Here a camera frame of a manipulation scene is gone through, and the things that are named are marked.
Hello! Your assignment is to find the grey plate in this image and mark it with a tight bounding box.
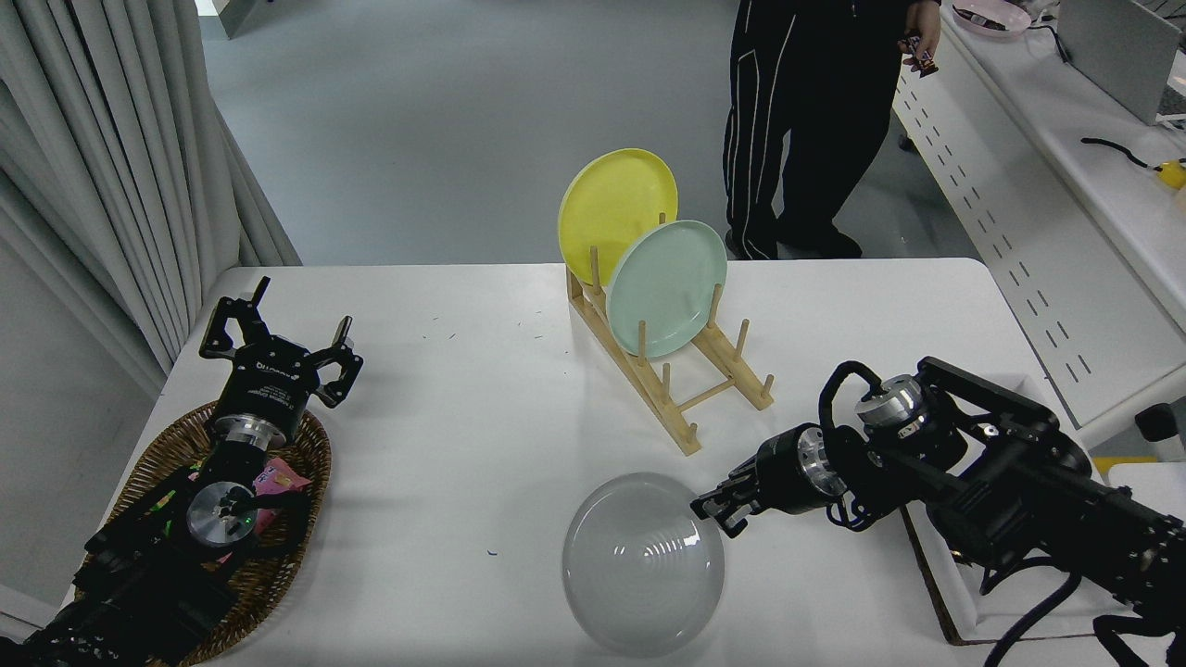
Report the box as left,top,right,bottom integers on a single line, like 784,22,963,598
561,472,726,659

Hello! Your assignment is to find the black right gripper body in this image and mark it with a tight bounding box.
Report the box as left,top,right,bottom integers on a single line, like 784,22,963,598
755,424,821,515

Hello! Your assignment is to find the thin black cable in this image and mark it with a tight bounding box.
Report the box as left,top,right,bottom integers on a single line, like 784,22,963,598
1024,19,1073,64

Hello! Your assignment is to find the grey curtain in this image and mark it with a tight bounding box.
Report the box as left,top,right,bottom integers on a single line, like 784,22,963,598
0,0,302,399

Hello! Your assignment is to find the pale green plate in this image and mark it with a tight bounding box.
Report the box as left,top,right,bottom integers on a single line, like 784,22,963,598
605,220,728,359

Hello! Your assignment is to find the wooden plate rack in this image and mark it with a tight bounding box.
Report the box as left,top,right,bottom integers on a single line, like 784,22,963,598
566,213,776,457

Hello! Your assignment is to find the yellow plate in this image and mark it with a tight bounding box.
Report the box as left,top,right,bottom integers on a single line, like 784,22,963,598
557,148,678,286

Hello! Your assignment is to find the person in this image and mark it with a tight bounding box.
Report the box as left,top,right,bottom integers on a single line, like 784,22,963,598
723,0,944,261

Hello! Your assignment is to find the long white desk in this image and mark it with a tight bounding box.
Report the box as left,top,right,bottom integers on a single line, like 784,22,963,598
891,0,1186,450

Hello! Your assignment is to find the grey laptop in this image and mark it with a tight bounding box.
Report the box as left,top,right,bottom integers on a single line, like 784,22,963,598
1056,0,1182,126

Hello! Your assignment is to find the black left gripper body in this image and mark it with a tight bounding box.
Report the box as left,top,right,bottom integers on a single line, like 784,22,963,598
218,345,321,432

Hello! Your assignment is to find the brown wicker basket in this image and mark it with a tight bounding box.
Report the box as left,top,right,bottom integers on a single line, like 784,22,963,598
109,400,332,666

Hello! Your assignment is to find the person's hand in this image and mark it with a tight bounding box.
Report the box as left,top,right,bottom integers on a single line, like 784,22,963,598
904,0,942,64

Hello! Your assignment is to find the pink plate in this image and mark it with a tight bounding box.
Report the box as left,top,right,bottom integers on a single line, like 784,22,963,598
952,0,1032,38

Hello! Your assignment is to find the white rectangular tray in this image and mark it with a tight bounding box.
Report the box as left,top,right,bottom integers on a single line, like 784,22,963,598
901,372,1154,647

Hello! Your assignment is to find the pink snack packet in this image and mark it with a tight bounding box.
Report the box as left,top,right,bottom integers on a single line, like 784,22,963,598
252,457,311,534

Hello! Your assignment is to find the dark snack bar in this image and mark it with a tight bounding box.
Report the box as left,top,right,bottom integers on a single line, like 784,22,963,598
897,35,940,77

